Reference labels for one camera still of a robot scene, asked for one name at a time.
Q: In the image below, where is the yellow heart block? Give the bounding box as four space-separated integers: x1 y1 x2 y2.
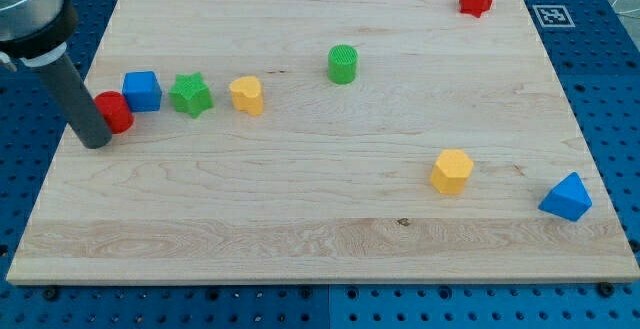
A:
229 76 264 116

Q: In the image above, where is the red cylinder block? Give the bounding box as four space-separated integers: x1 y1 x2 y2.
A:
94 91 134 134

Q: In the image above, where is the white cable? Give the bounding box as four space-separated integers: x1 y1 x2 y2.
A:
610 0 640 20

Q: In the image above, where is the wooden board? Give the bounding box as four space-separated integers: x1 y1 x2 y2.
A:
7 0 639 286

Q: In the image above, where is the yellow hexagon block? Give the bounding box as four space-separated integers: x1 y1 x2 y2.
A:
430 149 474 195

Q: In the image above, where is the green star block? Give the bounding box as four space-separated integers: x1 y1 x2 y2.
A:
169 72 214 118

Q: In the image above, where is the blue cube block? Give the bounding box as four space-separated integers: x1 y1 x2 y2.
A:
122 71 162 112

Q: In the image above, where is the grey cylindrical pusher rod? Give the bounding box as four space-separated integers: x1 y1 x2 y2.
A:
31 52 112 149

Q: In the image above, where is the green cylinder block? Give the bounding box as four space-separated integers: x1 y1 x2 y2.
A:
327 44 359 84

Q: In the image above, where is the white fiducial marker tag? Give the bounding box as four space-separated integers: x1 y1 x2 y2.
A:
532 4 575 28

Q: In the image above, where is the blue triangle block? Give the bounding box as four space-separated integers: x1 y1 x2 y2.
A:
538 172 593 222

